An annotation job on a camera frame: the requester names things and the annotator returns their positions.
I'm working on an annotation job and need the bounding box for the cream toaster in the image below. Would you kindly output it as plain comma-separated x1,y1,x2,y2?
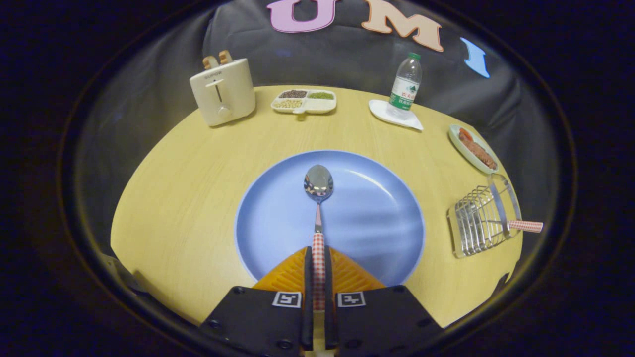
190,58,256,127

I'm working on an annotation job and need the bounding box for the spoon with red checked handle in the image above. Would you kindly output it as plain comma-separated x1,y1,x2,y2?
304,164,334,310

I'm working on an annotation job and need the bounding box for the metal wire cutlery basket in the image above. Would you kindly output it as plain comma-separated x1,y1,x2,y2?
446,174,523,259

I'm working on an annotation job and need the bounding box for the clear water bottle green cap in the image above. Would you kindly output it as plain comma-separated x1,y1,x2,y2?
386,52,423,120

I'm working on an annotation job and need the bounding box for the white divided bean tray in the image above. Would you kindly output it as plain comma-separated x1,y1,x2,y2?
270,89,337,116

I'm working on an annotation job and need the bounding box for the white chair frame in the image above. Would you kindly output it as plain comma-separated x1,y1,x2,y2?
99,250,149,298

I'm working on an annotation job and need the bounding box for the white square coaster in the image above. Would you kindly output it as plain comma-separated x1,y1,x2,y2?
369,99,424,131

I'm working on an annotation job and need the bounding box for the fork with red checked handle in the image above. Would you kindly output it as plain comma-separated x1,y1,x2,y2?
484,218,544,234

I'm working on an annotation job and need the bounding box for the blue round plate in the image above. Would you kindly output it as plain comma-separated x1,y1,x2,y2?
235,150,426,287

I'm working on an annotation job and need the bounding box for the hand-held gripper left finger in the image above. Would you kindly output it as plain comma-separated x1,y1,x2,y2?
200,246,315,357

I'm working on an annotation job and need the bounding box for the pale green plate with meat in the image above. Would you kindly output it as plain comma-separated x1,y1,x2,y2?
448,124,500,175

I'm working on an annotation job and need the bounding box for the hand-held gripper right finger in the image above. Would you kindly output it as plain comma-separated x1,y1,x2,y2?
324,246,444,357

